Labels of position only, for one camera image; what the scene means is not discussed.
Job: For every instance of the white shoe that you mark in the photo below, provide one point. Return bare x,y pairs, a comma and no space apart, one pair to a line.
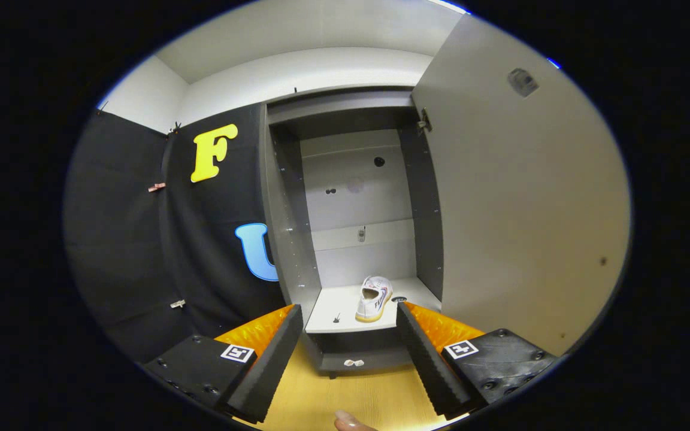
374,299

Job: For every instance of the white cloth clip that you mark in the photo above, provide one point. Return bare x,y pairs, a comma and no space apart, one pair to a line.
178,303

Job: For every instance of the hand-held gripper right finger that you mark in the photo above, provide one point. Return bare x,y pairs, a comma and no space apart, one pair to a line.
429,365

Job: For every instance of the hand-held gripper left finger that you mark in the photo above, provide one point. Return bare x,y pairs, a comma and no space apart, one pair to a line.
273,359

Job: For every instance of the reddish cloth clip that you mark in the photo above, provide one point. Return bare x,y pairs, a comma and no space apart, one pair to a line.
156,187

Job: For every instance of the beige shoe cabinet door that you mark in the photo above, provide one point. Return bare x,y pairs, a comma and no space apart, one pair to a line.
530,209

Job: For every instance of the dark grey shoe cabinet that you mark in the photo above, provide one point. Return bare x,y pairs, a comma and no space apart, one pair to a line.
288,239

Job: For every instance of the black backdrop cloth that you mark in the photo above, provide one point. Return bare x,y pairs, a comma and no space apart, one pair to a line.
129,251

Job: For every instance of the long ceiling light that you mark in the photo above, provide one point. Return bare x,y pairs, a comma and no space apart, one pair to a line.
450,6

